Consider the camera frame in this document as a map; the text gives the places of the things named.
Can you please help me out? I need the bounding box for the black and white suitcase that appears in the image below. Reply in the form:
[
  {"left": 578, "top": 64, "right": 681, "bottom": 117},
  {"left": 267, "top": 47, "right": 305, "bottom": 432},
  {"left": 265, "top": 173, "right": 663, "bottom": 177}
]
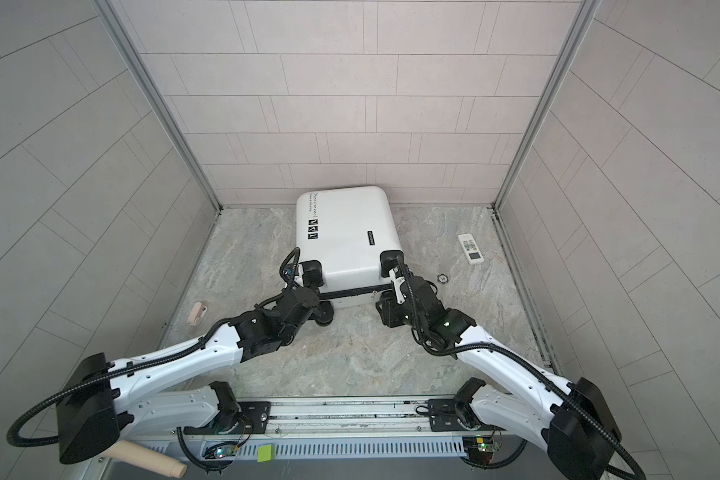
[{"left": 296, "top": 186, "right": 404, "bottom": 326}]

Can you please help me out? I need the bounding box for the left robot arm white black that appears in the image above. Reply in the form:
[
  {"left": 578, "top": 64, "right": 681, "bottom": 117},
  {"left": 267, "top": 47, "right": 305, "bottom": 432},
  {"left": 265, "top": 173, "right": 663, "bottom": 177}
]
[{"left": 6, "top": 286, "right": 334, "bottom": 464}]

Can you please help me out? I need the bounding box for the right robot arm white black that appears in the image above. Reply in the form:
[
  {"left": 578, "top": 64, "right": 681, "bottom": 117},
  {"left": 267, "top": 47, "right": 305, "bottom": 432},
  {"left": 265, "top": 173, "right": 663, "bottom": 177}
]
[{"left": 377, "top": 269, "right": 646, "bottom": 479}]

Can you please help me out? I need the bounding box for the small pink case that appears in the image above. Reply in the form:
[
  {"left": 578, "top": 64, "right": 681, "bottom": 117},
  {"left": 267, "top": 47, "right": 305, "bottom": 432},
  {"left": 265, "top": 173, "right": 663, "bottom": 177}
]
[{"left": 187, "top": 301, "right": 207, "bottom": 326}]

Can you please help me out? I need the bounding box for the white remote control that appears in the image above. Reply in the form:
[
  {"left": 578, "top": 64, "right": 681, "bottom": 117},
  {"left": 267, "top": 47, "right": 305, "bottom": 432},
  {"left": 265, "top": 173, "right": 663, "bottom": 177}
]
[{"left": 457, "top": 233, "right": 485, "bottom": 265}]

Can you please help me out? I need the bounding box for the green sticky note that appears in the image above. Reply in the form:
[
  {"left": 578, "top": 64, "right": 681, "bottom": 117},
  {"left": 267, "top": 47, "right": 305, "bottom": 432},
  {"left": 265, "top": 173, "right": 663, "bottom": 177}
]
[{"left": 257, "top": 444, "right": 274, "bottom": 463}]

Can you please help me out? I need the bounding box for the left circuit board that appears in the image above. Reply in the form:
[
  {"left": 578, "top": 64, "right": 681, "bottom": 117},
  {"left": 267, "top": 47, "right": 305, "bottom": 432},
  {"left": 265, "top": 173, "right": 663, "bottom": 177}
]
[{"left": 203, "top": 442, "right": 239, "bottom": 460}]

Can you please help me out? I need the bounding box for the circuit board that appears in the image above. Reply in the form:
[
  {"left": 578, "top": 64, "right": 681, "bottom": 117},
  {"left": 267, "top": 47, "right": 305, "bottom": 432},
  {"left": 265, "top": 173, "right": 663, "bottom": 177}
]
[
  {"left": 462, "top": 436, "right": 501, "bottom": 465},
  {"left": 203, "top": 442, "right": 239, "bottom": 460}
]

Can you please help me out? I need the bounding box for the right circuit board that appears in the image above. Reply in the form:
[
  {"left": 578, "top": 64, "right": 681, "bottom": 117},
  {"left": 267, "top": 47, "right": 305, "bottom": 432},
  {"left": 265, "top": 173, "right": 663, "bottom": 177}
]
[{"left": 462, "top": 436, "right": 501, "bottom": 465}]

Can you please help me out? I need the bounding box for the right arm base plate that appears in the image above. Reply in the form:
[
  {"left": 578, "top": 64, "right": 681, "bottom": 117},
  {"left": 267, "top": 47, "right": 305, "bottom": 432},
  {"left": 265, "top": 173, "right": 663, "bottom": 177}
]
[{"left": 415, "top": 398, "right": 503, "bottom": 432}]

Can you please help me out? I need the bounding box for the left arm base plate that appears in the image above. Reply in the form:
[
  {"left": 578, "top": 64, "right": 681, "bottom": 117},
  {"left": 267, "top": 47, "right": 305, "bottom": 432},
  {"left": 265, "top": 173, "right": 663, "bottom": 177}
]
[{"left": 183, "top": 401, "right": 272, "bottom": 436}]

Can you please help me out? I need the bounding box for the aluminium rail frame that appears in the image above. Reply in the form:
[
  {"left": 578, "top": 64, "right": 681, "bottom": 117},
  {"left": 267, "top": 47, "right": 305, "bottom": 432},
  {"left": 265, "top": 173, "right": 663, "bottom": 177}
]
[{"left": 98, "top": 392, "right": 598, "bottom": 460}]

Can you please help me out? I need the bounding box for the beige cylindrical handle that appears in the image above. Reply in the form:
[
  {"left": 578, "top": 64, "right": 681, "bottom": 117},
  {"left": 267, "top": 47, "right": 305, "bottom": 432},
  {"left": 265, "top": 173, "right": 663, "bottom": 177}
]
[{"left": 101, "top": 440, "right": 187, "bottom": 479}]

